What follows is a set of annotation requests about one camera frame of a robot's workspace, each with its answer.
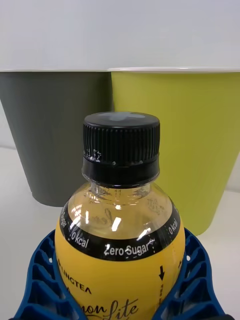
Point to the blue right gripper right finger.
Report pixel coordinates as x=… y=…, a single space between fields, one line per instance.
x=197 y=282

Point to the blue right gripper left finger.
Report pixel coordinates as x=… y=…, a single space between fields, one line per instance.
x=41 y=282

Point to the yellow label plastic bottle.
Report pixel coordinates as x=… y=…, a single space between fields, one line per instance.
x=120 y=225

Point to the yellow-green plastic waste bin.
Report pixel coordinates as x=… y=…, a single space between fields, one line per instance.
x=182 y=140

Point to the grey plastic waste bin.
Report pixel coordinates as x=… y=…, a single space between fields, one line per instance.
x=60 y=135

